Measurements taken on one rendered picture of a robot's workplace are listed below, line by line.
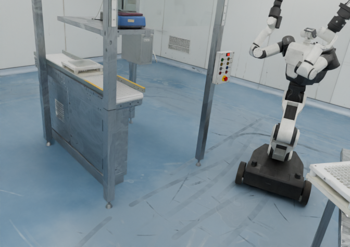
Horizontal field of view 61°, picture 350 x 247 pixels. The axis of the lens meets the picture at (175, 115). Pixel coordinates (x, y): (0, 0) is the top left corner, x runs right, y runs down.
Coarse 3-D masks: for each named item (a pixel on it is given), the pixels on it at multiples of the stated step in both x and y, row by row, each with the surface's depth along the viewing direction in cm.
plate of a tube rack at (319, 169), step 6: (336, 162) 129; (342, 162) 129; (348, 162) 130; (312, 168) 123; (318, 168) 122; (318, 174) 120; (324, 174) 119; (330, 174) 119; (324, 180) 117; (330, 180) 115; (336, 180) 115; (336, 186) 112; (342, 186) 112; (342, 192) 109; (348, 192) 109; (348, 198) 107
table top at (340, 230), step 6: (342, 150) 156; (348, 150) 156; (342, 156) 149; (348, 156) 150; (342, 216) 107; (342, 222) 104; (348, 222) 104; (342, 228) 101; (348, 228) 101; (342, 234) 98; (348, 234) 99; (342, 240) 96; (348, 240) 96; (342, 246) 94; (348, 246) 94
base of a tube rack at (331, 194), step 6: (312, 180) 124; (318, 180) 122; (318, 186) 121; (324, 186) 119; (324, 192) 117; (330, 192) 115; (336, 192) 116; (330, 198) 115; (336, 198) 112; (342, 198) 113; (336, 204) 112; (342, 204) 109; (348, 204) 109; (342, 210) 109; (348, 210) 107; (348, 216) 107
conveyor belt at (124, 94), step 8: (48, 56) 277; (56, 56) 280; (64, 56) 283; (88, 80) 223; (96, 80) 225; (120, 88) 214; (128, 88) 215; (120, 96) 198; (128, 96) 201; (136, 96) 205
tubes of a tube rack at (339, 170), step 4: (332, 168) 121; (336, 168) 122; (340, 168) 122; (344, 168) 122; (348, 168) 123; (336, 172) 119; (340, 172) 119; (344, 172) 121; (348, 172) 120; (340, 176) 118; (344, 176) 117; (348, 176) 117; (348, 180) 115
